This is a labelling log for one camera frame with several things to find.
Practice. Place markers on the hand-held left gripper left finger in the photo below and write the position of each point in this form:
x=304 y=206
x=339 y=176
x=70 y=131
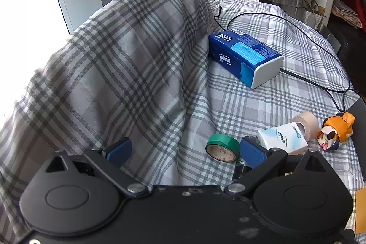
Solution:
x=118 y=151

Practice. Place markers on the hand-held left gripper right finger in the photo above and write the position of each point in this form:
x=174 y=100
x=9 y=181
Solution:
x=253 y=154

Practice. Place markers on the white tissue packet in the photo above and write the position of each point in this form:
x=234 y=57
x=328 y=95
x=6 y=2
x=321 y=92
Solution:
x=283 y=138

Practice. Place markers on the green tape roll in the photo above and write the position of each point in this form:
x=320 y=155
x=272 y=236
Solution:
x=217 y=141

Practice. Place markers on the grey plaid bedsheet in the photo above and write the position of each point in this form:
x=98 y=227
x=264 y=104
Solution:
x=257 y=106

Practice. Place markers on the beige tape roll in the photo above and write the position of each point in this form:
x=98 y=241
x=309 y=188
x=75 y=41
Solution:
x=307 y=119

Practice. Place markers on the orange patterned scarf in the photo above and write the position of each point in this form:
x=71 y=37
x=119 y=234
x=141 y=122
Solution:
x=336 y=124

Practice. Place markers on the grey plaid blanket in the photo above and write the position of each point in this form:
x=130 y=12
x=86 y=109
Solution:
x=114 y=61

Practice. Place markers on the blue tissue pack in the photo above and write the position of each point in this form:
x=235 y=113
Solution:
x=243 y=52

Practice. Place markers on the brown envelope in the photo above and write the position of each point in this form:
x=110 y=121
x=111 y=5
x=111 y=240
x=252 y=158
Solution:
x=360 y=209

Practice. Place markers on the black box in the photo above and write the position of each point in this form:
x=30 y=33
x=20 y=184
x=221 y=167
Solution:
x=333 y=38

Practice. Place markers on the potted plant in white pot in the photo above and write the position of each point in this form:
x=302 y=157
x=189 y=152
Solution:
x=313 y=18

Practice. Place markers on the patterned fabric pile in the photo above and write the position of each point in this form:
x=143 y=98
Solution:
x=347 y=14

